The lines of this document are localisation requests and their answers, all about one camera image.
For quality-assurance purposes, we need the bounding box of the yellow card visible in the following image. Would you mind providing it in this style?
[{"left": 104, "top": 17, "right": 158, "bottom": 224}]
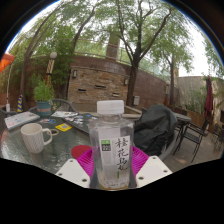
[{"left": 54, "top": 122, "right": 73, "bottom": 132}]

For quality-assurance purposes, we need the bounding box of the black metal chair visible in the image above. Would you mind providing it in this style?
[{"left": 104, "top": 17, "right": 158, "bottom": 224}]
[{"left": 173, "top": 117, "right": 211, "bottom": 164}]

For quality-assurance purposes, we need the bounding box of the blue yellow striped cone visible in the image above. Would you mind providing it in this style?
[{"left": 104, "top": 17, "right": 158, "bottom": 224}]
[{"left": 16, "top": 94, "right": 24, "bottom": 113}]

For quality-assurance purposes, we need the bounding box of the green plant in blue pot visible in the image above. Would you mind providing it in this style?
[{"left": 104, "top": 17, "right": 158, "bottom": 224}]
[{"left": 32, "top": 79, "right": 55, "bottom": 118}]

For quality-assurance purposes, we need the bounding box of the flat round red coaster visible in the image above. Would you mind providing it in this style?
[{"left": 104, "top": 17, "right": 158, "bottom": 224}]
[{"left": 70, "top": 144, "right": 93, "bottom": 160}]

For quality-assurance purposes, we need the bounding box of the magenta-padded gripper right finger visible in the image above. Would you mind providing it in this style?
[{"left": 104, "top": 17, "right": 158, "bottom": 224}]
[{"left": 128, "top": 145, "right": 173, "bottom": 189}]

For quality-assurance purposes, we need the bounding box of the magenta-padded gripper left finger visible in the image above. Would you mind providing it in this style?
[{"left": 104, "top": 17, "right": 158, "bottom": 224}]
[{"left": 54, "top": 147, "right": 98, "bottom": 189}]

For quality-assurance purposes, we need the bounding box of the closed maroon umbrella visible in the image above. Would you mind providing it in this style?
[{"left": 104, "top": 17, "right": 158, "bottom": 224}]
[{"left": 203, "top": 75, "right": 214, "bottom": 121}]

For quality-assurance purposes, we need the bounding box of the small colourful card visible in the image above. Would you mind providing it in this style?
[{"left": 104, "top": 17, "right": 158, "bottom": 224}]
[{"left": 39, "top": 118, "right": 57, "bottom": 124}]

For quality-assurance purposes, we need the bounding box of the white booklet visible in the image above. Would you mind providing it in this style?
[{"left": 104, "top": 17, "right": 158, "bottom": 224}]
[{"left": 50, "top": 110, "right": 79, "bottom": 119}]

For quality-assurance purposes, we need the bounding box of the white ribbed mug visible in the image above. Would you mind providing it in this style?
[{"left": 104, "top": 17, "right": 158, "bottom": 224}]
[{"left": 20, "top": 122, "right": 54, "bottom": 154}]

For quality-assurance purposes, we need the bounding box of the globe-topped lamp post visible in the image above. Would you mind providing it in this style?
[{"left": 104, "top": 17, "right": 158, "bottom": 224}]
[
  {"left": 164, "top": 81, "right": 171, "bottom": 107},
  {"left": 44, "top": 51, "right": 58, "bottom": 88}
]

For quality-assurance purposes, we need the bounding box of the silver laptop with stickers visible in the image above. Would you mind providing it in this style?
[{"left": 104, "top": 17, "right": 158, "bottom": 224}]
[{"left": 3, "top": 111, "right": 41, "bottom": 131}]

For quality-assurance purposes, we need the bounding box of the small round patio table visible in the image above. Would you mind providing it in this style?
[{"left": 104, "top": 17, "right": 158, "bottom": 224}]
[{"left": 173, "top": 111, "right": 193, "bottom": 124}]

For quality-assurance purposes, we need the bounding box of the black jacket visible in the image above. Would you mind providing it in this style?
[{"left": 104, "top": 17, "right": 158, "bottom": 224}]
[{"left": 133, "top": 104, "right": 178, "bottom": 157}]

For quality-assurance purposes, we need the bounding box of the clear plastic drink bottle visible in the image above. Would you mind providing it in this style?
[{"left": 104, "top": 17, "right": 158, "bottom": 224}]
[{"left": 88, "top": 99, "right": 135, "bottom": 192}]

